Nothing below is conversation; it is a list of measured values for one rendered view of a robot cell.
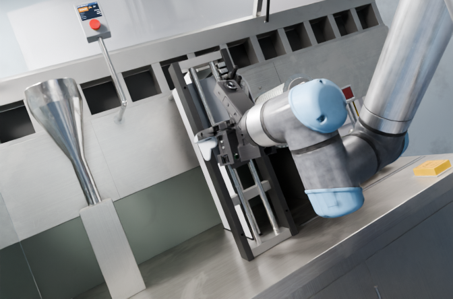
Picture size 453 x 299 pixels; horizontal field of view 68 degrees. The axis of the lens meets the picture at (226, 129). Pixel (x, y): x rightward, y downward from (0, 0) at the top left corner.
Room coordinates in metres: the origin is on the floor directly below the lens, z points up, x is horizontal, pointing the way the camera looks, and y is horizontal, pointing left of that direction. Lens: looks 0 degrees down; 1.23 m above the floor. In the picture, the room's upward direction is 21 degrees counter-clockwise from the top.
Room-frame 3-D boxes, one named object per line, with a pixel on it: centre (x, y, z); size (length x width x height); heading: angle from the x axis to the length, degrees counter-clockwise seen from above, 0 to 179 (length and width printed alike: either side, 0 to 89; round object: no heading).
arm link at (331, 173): (0.51, -0.13, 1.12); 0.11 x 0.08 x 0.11; 124
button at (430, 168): (0.98, -0.52, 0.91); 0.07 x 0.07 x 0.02; 22
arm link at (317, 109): (0.50, -0.11, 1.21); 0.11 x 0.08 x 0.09; 34
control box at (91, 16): (0.96, 0.24, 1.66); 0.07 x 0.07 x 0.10; 17
